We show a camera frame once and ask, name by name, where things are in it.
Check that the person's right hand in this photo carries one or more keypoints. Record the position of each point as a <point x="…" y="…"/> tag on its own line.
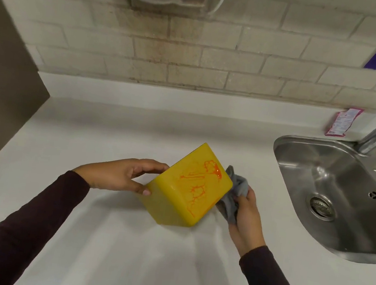
<point x="246" y="222"/>

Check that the person's left hand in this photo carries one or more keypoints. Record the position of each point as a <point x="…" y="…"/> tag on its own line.
<point x="113" y="174"/>

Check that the person's left thumb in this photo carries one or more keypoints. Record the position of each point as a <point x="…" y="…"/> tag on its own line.
<point x="139" y="188"/>

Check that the person's right thumb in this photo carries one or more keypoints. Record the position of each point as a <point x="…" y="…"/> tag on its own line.
<point x="249" y="193"/>

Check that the grey cleaning cloth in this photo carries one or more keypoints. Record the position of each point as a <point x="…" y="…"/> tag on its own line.
<point x="233" y="197"/>

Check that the yellow plastic container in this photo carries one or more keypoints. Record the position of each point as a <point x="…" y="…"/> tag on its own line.
<point x="187" y="186"/>

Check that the person's left forearm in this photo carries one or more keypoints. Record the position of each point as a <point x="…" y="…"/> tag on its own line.
<point x="15" y="228"/>

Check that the stainless steel sink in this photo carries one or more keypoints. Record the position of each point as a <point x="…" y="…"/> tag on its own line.
<point x="337" y="196"/>

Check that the pink sachet packet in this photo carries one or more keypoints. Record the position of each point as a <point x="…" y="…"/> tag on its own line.
<point x="343" y="121"/>

